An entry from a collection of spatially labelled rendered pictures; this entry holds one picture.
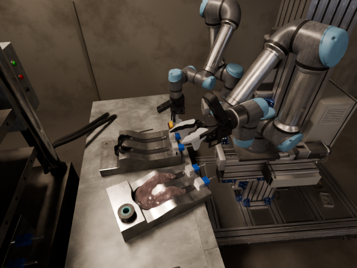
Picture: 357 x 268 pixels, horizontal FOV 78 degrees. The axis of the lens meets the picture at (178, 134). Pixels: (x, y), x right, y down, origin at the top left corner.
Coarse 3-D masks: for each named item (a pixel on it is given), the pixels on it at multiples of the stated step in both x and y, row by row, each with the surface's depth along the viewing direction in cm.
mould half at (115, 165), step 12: (120, 132) 147; (132, 132) 148; (156, 132) 154; (168, 132) 153; (108, 144) 149; (132, 144) 140; (144, 144) 145; (156, 144) 145; (168, 144) 144; (108, 156) 140; (120, 156) 130; (132, 156) 131; (144, 156) 136; (156, 156) 137; (168, 156) 136; (180, 156) 138; (108, 168) 133; (120, 168) 134; (132, 168) 136; (144, 168) 138; (156, 168) 140
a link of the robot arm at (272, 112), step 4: (272, 108) 109; (268, 112) 106; (272, 112) 106; (264, 116) 105; (268, 116) 104; (272, 116) 104; (260, 120) 106; (264, 120) 105; (268, 120) 104; (272, 120) 104; (260, 124) 106; (264, 124) 105; (260, 128) 106; (264, 128) 105; (256, 132) 111; (260, 132) 107; (256, 136) 112; (260, 136) 112
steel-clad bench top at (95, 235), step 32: (160, 96) 206; (96, 128) 171; (128, 128) 171; (160, 128) 171; (96, 160) 146; (96, 192) 127; (96, 224) 113; (160, 224) 113; (192, 224) 113; (96, 256) 101; (128, 256) 101; (160, 256) 101; (192, 256) 101
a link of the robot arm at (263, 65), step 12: (288, 24) 79; (276, 36) 82; (288, 36) 79; (276, 48) 82; (288, 48) 81; (264, 60) 84; (276, 60) 84; (252, 72) 86; (264, 72) 85; (240, 84) 88; (252, 84) 86; (228, 96) 90; (240, 96) 87
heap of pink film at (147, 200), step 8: (152, 176) 121; (160, 176) 122; (168, 176) 122; (144, 184) 119; (152, 184) 119; (136, 192) 116; (144, 192) 116; (160, 192) 114; (168, 192) 113; (176, 192) 115; (184, 192) 119; (144, 200) 113; (152, 200) 112; (160, 200) 112; (152, 208) 111
